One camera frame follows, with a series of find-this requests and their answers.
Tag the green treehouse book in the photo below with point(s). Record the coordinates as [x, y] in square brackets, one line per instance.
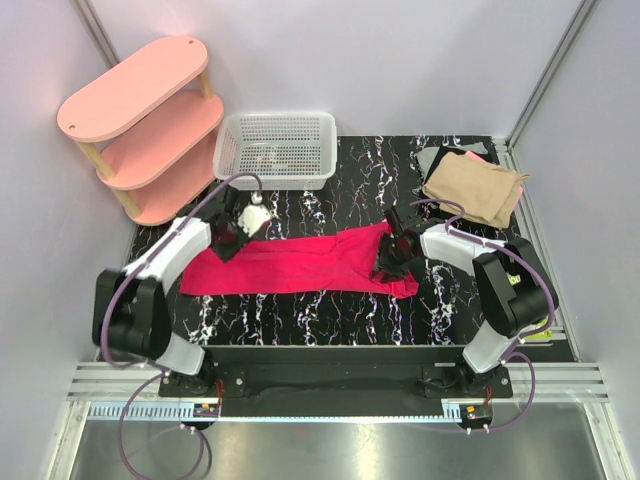
[540, 337]

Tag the folded beige t shirt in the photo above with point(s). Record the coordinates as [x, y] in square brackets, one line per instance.
[487, 196]

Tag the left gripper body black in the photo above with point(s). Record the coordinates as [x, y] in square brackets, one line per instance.
[236, 237]

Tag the red t shirt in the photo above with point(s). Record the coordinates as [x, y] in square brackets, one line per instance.
[342, 262]

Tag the pink three-tier shelf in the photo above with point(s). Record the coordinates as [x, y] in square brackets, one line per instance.
[148, 126]

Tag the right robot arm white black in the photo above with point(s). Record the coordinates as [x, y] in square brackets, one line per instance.
[516, 295]

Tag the white perforated plastic basket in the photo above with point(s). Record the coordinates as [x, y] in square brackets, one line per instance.
[287, 151]

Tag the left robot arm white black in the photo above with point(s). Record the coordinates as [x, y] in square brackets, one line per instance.
[131, 317]

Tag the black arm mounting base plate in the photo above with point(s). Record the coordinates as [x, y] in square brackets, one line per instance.
[335, 382]

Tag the grey folded cloth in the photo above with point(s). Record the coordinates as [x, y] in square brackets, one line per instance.
[429, 158]

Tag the pink folded cloth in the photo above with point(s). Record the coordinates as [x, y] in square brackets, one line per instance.
[479, 159]

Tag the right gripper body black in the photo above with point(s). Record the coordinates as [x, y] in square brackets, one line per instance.
[386, 237]

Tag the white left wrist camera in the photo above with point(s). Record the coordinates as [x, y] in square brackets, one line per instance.
[253, 218]

